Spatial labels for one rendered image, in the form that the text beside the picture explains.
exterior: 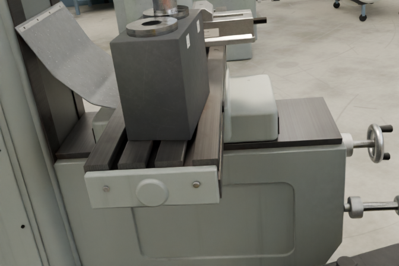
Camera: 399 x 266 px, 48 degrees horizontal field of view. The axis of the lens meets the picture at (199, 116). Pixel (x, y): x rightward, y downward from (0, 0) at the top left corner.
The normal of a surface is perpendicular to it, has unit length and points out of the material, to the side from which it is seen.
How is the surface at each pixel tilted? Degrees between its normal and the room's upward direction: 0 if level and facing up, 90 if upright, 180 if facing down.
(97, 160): 0
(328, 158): 90
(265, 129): 90
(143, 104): 90
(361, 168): 0
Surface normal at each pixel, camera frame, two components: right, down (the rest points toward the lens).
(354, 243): -0.10, -0.90
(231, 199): -0.07, 0.44
